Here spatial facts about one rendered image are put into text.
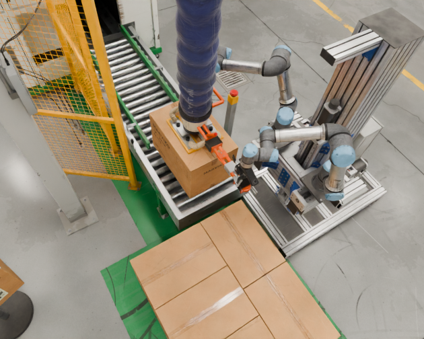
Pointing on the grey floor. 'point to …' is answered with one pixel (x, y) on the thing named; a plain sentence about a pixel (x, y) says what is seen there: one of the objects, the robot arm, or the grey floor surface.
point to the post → (230, 114)
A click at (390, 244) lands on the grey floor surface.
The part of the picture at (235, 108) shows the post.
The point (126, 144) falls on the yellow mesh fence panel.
